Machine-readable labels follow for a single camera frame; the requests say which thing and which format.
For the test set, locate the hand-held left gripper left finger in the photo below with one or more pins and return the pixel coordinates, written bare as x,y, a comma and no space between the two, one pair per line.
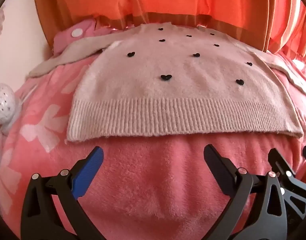
91,170

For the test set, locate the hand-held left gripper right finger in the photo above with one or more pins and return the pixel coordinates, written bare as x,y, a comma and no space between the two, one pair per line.
219,167

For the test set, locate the pink sweater with black hearts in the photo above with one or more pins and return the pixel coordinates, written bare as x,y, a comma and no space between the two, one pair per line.
168,92

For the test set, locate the pink flower-print fleece blanket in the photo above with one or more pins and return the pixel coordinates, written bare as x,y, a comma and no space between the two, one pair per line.
143,180

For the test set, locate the white spotted plush toy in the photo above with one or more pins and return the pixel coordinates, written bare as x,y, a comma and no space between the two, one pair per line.
3,100

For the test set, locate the pink polka dot cloth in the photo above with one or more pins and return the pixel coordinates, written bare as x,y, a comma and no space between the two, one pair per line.
85,28

